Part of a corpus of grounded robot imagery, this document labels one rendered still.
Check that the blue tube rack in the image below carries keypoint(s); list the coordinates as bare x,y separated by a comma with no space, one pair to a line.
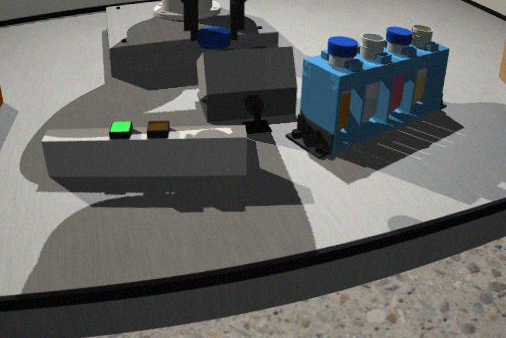
323,84

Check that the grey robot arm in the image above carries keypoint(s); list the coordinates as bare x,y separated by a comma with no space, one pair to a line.
173,9

